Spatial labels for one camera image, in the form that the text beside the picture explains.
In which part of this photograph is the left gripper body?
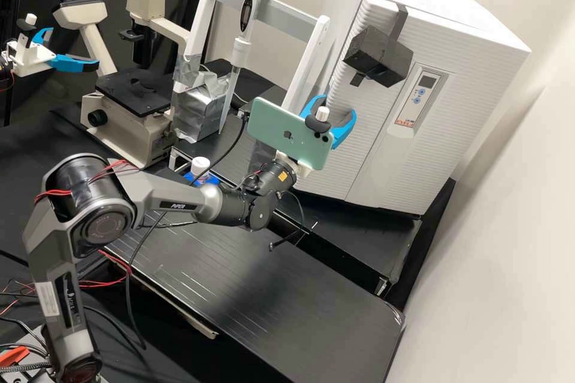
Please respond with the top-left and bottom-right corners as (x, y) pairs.
(5, 39), (58, 78)

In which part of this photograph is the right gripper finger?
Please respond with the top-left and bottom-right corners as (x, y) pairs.
(298, 94), (328, 120)
(331, 108), (358, 151)

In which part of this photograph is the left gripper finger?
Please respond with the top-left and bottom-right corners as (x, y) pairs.
(34, 27), (55, 48)
(47, 54), (101, 74)

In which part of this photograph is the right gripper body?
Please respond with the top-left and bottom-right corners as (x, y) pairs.
(274, 150), (312, 178)

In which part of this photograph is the incubator door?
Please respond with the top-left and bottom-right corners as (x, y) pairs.
(296, 0), (453, 206)

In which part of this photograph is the left phone holder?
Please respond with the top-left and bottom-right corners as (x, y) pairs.
(16, 13), (38, 50)

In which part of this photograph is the black tripod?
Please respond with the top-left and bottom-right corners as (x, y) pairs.
(2, 0), (29, 128)

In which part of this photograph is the cream microscope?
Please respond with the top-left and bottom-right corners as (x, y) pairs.
(52, 0), (190, 169)

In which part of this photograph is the blue bottle holder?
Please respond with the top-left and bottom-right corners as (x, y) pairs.
(181, 167), (224, 187)

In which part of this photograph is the small bottle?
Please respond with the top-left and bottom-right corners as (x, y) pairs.
(190, 156), (213, 184)

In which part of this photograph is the white pipette stand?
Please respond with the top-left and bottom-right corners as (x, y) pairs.
(171, 0), (332, 173)

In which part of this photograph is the pipette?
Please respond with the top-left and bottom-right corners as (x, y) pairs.
(218, 0), (270, 135)

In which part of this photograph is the white incubator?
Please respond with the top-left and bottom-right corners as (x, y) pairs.
(298, 0), (532, 219)

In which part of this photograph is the right wrist camera phone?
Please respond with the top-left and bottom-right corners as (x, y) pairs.
(247, 96), (336, 172)

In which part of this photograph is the black cable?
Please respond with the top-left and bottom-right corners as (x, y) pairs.
(268, 190), (317, 253)
(125, 113), (250, 349)

